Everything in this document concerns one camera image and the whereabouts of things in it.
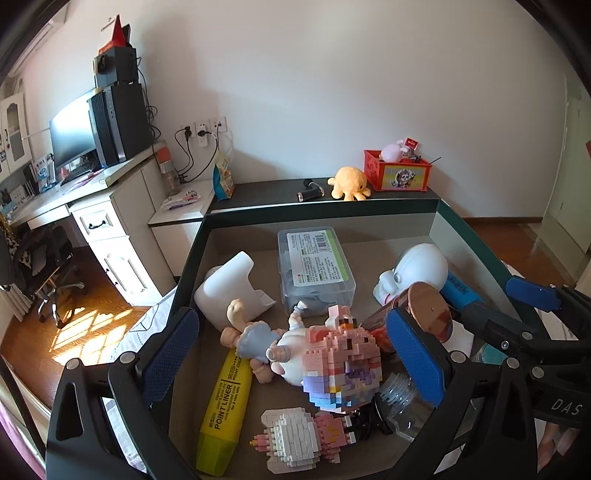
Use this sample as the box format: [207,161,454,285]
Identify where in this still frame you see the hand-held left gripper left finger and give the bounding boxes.
[46,306,200,480]

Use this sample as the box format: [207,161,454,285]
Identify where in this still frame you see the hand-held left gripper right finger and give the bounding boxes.
[386,306,543,480]

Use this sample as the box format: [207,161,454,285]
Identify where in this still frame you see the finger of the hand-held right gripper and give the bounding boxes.
[457,301,591,371]
[505,275,591,341]

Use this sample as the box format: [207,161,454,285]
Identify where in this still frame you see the teal oval case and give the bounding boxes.
[470,342,507,368]

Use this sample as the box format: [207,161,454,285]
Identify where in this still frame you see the rose gold jar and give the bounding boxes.
[359,281,454,357]

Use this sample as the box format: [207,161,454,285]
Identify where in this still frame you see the clear glass bottle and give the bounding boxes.
[379,371,445,443]

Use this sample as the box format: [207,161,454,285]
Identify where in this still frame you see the blue tube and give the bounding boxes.
[440,271,484,311]

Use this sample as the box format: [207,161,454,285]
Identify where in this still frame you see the pink block figure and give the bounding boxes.
[301,305,385,412]

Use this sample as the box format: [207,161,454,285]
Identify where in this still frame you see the yellow highlighter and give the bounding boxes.
[196,350,253,474]

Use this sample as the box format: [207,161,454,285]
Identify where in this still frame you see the white head figure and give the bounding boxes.
[373,244,450,306]

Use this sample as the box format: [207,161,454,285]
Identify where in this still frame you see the small doll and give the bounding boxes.
[221,298,315,385]

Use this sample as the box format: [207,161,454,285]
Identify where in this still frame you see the clear plastic storage box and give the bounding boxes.
[277,226,357,316]

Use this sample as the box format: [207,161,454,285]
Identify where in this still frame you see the pink cardboard box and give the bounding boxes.
[152,198,573,480]

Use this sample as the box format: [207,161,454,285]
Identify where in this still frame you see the white pink block piece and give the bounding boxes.
[249,408,357,474]

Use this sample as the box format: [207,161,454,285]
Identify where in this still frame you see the person's right hand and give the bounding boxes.
[538,418,591,476]

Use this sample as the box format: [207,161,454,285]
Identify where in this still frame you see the cream wardrobe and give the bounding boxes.
[542,87,591,260]

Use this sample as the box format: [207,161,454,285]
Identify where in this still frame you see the white desk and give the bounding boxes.
[0,142,195,306]

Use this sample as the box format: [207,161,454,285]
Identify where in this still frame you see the black office chair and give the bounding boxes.
[0,225,87,329]

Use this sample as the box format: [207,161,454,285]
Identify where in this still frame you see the white packet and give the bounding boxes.
[161,189,203,211]

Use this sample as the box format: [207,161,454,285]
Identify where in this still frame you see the red printed crate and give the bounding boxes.
[363,148,433,192]

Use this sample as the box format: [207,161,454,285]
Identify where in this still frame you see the low dark topped cabinet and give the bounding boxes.
[148,177,442,278]

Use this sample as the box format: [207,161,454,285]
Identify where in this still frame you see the orange octopus plush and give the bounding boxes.
[328,165,371,202]

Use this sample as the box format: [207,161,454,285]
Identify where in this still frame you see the blue snack bag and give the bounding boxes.
[212,156,236,200]

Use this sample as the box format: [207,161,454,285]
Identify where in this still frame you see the orange capped bottle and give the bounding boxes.
[156,147,181,195]

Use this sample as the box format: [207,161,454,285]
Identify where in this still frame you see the black flashlight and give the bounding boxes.
[296,180,324,203]

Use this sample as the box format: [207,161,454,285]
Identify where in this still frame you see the black keyboard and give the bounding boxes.
[59,165,100,186]

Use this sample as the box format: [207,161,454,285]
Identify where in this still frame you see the books on desk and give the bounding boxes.
[0,154,59,208]

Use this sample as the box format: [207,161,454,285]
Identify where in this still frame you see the black computer tower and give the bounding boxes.
[87,82,153,168]

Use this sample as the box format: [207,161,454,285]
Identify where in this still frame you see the black computer monitor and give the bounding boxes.
[49,89,100,170]

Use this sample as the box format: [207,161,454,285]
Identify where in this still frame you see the black speaker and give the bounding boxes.
[93,45,140,89]

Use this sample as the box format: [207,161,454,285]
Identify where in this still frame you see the red box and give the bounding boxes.
[98,13,133,54]

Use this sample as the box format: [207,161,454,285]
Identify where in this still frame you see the white air conditioner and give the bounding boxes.
[7,21,71,80]

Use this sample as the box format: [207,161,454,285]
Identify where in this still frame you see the black power cables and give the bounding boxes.
[174,126,221,184]

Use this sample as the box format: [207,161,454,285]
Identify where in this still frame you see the wall power sockets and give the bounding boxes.
[182,117,228,149]

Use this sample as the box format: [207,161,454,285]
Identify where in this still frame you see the white wall cabinet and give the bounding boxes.
[0,91,33,176]

